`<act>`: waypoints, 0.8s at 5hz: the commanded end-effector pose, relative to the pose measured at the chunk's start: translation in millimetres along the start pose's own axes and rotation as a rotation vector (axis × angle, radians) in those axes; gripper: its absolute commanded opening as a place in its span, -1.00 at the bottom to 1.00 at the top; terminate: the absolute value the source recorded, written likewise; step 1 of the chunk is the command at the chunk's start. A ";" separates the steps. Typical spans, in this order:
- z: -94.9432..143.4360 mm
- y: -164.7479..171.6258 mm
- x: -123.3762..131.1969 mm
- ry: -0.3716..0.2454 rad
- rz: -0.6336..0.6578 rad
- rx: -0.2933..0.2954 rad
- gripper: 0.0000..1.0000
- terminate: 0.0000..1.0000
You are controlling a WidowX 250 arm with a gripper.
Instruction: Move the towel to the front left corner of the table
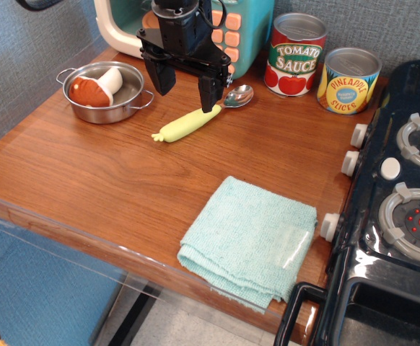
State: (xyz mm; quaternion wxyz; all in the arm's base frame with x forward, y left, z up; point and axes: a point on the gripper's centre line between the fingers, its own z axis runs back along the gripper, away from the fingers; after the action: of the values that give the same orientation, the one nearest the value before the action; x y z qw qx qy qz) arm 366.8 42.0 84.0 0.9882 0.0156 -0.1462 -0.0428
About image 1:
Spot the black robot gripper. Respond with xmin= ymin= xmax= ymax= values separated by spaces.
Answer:
xmin=136 ymin=1 xmax=232 ymax=113

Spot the light blue napkin cloth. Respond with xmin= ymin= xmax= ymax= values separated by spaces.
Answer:
xmin=177 ymin=177 xmax=317 ymax=312

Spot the small steel pot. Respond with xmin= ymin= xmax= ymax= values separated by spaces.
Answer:
xmin=56 ymin=61 xmax=154 ymax=125

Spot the teal toy microwave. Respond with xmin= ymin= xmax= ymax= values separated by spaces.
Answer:
xmin=94 ymin=0 xmax=274 ymax=80

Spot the plush brown mushroom toy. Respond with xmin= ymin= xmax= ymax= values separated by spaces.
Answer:
xmin=69 ymin=67 xmax=123 ymax=107

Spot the tomato sauce can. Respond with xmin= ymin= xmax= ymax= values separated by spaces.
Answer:
xmin=264 ymin=12 xmax=328 ymax=97

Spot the pineapple slices can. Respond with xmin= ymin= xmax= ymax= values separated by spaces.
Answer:
xmin=317 ymin=47 xmax=382 ymax=115

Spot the clear acrylic table guard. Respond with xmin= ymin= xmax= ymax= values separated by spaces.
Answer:
xmin=0 ymin=208 xmax=274 ymax=345

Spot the black toy stove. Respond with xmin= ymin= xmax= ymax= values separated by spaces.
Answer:
xmin=275 ymin=60 xmax=420 ymax=345

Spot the spoon with green handle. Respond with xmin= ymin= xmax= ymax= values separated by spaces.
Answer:
xmin=152 ymin=84 xmax=254 ymax=143

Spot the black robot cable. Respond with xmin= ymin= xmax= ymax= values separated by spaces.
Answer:
xmin=14 ymin=0 xmax=64 ymax=12

